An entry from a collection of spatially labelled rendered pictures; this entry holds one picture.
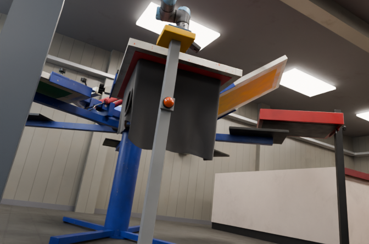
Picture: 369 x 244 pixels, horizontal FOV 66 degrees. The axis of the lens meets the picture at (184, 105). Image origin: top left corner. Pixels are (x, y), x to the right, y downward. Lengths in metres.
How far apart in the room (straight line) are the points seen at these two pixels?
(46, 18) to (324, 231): 3.32
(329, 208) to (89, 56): 4.59
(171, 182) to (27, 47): 4.83
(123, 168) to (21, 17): 1.55
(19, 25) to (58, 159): 4.03
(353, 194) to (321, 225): 0.51
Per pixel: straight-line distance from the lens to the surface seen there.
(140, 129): 1.32
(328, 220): 3.69
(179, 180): 5.95
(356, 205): 3.86
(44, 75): 2.01
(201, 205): 6.23
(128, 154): 2.56
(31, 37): 1.38
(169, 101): 1.02
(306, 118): 2.38
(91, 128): 2.86
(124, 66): 1.54
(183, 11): 1.66
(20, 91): 1.30
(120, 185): 2.54
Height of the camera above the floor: 0.30
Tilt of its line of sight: 19 degrees up
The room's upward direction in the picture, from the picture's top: 7 degrees clockwise
